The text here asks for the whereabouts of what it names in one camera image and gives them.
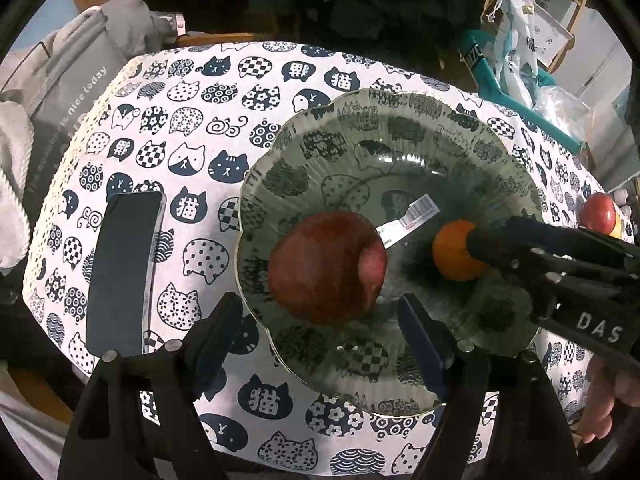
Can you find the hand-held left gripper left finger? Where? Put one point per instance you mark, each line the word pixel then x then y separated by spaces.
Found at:
pixel 222 335

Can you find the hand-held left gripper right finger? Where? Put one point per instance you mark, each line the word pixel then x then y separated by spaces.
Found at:
pixel 425 350

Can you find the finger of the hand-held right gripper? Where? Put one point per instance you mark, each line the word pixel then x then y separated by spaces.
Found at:
pixel 487 245
pixel 575 240

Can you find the orange tangerine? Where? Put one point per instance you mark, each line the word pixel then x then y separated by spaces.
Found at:
pixel 450 257

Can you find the yellow fruit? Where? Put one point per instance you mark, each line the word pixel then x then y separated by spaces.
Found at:
pixel 618 225

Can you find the large red apple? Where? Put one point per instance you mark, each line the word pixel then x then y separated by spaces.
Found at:
pixel 320 270

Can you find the clear glass plate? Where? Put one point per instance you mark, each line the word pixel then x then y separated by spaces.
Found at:
pixel 400 160

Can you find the person's right hand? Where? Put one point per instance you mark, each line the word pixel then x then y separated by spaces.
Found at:
pixel 602 400

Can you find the small red apple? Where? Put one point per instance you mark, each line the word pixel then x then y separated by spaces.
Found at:
pixel 597 212

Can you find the black smartphone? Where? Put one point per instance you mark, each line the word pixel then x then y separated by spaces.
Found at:
pixel 122 270

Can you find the clear plastic bag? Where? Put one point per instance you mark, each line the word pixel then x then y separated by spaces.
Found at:
pixel 560 110

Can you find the teal cardboard box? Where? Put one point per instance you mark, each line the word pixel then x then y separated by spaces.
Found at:
pixel 480 65

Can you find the white cabinet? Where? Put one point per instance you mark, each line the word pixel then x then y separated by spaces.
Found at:
pixel 597 55

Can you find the white printed plastic bag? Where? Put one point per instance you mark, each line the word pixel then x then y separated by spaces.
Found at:
pixel 515 35

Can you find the cat print tablecloth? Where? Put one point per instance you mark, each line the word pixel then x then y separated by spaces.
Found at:
pixel 200 110

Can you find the white plastic bags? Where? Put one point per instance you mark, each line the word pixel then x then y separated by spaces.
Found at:
pixel 575 5

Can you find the white towel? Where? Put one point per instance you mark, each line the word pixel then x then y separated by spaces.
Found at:
pixel 12 185

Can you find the grey printed cloth bag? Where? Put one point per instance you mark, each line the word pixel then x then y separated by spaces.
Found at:
pixel 65 85

